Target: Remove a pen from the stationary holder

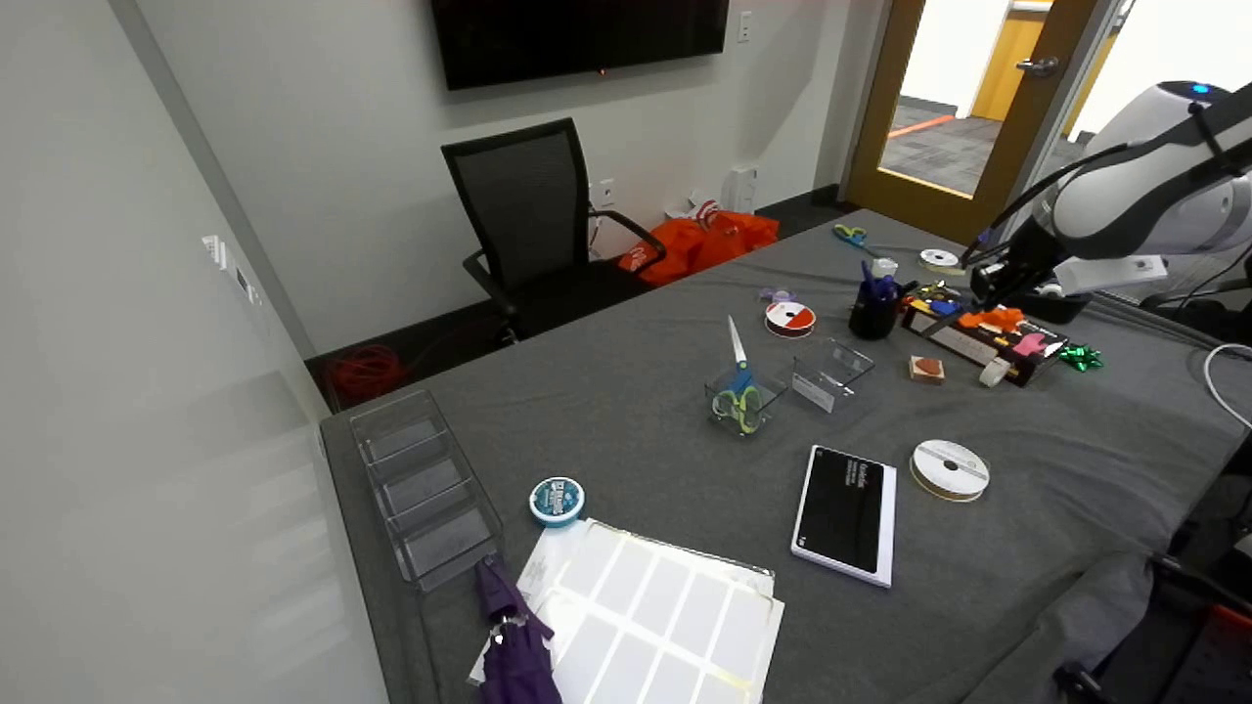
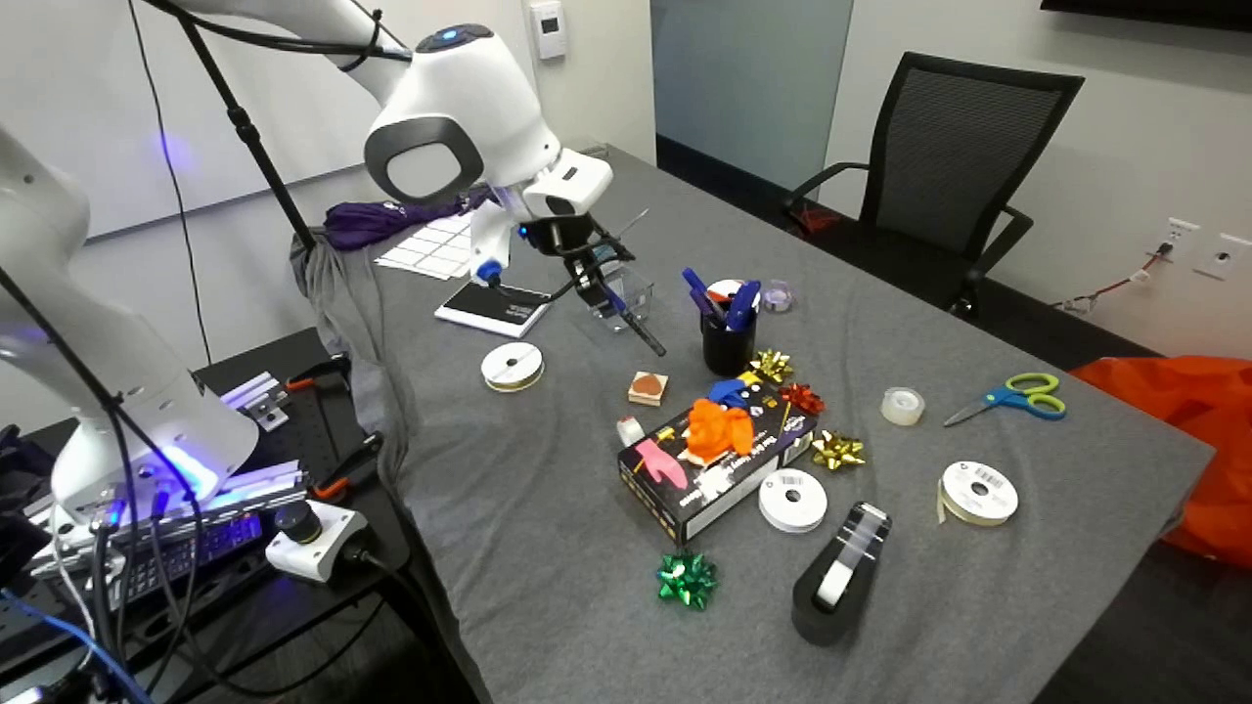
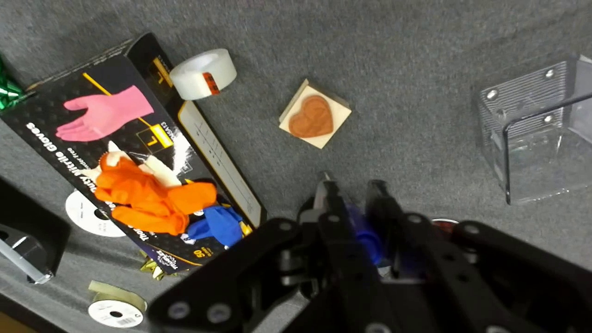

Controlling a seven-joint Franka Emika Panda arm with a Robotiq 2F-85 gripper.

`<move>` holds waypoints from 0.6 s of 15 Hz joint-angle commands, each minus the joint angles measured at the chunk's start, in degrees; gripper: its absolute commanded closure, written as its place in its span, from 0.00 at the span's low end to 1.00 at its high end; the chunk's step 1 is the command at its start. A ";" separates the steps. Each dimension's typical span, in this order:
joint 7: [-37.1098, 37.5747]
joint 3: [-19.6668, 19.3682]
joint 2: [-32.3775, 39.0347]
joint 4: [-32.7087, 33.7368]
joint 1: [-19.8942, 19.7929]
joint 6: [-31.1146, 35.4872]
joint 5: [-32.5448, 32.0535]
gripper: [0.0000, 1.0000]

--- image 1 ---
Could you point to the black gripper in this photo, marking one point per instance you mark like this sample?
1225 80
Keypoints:
1046 257

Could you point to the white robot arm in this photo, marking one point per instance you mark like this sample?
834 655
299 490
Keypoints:
1148 183

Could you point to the purple pen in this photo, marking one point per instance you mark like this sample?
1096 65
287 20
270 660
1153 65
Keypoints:
878 281

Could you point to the clear acrylic holder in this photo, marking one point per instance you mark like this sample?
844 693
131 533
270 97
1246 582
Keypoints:
773 397

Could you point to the orange rubber glove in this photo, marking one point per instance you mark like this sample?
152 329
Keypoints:
997 318

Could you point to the black glove box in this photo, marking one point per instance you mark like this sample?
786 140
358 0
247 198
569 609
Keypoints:
979 348

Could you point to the green gift bow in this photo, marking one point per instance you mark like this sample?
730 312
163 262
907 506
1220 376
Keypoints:
1078 356

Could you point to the wooden heart stamp block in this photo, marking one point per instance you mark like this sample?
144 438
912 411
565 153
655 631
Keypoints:
928 368

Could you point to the wooden glass door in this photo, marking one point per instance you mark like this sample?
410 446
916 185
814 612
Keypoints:
1049 118

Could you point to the black mug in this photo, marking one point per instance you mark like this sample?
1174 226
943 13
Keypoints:
873 318

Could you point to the red white ribbon spool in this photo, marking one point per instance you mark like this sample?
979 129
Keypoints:
791 318

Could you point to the orange bag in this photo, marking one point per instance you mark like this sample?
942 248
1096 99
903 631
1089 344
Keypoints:
705 244

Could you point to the grey tablecloth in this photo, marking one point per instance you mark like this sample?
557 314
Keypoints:
651 430

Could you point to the black mesh office chair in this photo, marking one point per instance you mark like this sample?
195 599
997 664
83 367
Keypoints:
534 210

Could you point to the white label sheets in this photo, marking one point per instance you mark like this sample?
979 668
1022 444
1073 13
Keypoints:
651 618

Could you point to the blue tape roll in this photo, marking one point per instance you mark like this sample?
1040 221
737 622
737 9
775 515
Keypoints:
557 501

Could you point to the clear acrylic tray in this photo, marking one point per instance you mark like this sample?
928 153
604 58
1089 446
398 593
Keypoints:
423 494

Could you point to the purple cloth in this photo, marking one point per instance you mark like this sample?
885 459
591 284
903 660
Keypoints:
514 652

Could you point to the red floor object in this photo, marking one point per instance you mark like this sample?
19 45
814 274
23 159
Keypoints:
366 373

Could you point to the white thermostat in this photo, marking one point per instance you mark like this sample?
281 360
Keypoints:
223 260

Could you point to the white light switch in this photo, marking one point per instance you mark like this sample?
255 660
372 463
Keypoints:
745 24

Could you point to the black wall television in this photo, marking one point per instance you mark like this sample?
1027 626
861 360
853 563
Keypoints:
582 37

